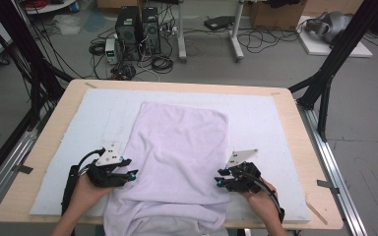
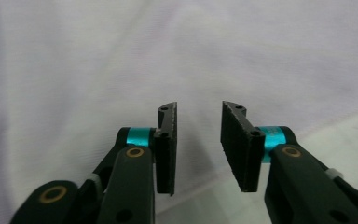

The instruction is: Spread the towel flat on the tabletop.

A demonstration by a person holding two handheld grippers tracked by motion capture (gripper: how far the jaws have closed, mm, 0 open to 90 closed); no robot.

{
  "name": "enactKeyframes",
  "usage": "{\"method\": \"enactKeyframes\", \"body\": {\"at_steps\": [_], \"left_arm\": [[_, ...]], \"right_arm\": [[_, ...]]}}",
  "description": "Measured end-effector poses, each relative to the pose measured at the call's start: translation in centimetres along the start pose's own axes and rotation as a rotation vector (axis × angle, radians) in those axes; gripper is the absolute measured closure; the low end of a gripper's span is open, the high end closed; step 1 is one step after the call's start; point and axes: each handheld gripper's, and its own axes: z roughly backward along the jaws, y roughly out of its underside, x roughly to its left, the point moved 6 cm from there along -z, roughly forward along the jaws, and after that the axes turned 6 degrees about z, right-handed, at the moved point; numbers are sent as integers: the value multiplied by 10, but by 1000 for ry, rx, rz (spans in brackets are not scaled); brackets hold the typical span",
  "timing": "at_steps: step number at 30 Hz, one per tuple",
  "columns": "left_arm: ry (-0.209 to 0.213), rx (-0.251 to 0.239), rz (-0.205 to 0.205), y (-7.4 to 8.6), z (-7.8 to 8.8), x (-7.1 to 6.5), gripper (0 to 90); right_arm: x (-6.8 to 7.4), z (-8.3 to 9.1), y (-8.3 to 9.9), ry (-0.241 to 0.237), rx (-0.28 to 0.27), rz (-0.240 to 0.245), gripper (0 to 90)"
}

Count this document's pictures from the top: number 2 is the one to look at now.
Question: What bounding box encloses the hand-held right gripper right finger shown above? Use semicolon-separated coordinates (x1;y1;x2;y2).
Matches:
220;100;267;193

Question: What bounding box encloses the lavender printed towel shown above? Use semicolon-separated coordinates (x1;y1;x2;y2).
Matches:
0;0;358;224

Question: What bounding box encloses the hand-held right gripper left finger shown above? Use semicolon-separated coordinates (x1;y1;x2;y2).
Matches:
153;101;178;197

